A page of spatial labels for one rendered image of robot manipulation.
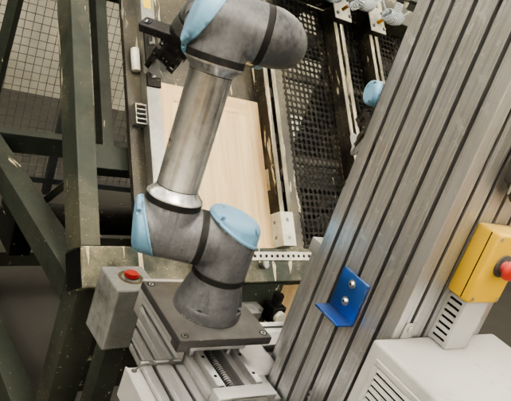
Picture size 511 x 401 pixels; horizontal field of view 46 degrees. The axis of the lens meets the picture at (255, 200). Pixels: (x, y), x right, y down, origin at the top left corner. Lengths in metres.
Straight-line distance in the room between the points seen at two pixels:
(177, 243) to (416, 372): 0.50
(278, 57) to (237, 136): 1.07
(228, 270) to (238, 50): 0.44
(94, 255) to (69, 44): 0.65
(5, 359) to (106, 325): 0.95
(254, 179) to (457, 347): 1.21
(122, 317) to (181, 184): 0.52
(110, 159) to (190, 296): 0.79
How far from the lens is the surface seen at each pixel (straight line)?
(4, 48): 2.76
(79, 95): 1.88
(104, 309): 1.60
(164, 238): 1.19
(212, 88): 1.13
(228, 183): 2.10
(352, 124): 2.58
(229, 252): 1.21
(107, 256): 1.77
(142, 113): 1.98
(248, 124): 2.24
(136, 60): 2.05
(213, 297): 1.26
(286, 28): 1.14
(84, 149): 1.82
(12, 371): 2.44
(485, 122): 1.00
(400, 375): 1.02
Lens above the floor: 1.69
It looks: 18 degrees down
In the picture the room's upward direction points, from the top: 19 degrees clockwise
